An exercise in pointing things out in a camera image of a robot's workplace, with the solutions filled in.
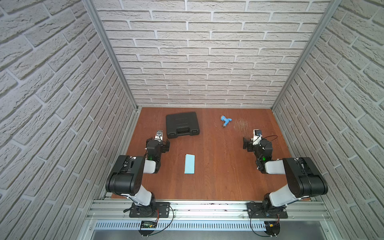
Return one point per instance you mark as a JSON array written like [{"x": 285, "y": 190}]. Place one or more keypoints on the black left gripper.
[{"x": 156, "y": 142}]

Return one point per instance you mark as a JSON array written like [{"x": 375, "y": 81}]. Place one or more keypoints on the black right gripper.
[{"x": 246, "y": 142}]

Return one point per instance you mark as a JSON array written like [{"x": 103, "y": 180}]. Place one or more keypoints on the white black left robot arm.
[{"x": 125, "y": 178}]

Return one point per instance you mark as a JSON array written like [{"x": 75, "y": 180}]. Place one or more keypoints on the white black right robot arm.
[{"x": 304, "y": 180}]

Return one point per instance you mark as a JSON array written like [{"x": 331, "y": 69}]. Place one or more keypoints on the black plastic tool case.
[{"x": 182, "y": 124}]

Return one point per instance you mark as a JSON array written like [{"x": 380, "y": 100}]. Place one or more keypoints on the small green circuit board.
[{"x": 146, "y": 225}]

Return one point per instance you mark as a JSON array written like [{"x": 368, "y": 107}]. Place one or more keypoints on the small black connector board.
[{"x": 272, "y": 228}]

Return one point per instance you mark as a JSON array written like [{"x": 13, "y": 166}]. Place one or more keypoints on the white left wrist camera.
[{"x": 159, "y": 135}]

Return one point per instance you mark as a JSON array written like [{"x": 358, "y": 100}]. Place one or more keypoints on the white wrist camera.
[
  {"x": 159, "y": 135},
  {"x": 256, "y": 134}
]

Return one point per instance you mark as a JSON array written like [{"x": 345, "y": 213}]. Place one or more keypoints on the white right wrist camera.
[{"x": 256, "y": 134}]

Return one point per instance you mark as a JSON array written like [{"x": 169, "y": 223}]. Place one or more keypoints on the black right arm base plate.
[{"x": 265, "y": 211}]

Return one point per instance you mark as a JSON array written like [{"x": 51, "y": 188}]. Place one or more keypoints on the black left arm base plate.
[{"x": 158, "y": 209}]

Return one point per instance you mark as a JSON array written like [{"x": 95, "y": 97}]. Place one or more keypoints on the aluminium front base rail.
[{"x": 110, "y": 214}]

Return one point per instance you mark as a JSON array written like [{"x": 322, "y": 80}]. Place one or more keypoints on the aluminium left corner post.
[{"x": 98, "y": 24}]

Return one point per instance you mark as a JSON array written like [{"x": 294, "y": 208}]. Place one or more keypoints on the aluminium corner post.
[
  {"x": 322, "y": 24},
  {"x": 98, "y": 24}
]

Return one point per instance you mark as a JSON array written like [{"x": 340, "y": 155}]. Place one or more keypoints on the aluminium right corner post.
[{"x": 322, "y": 24}]

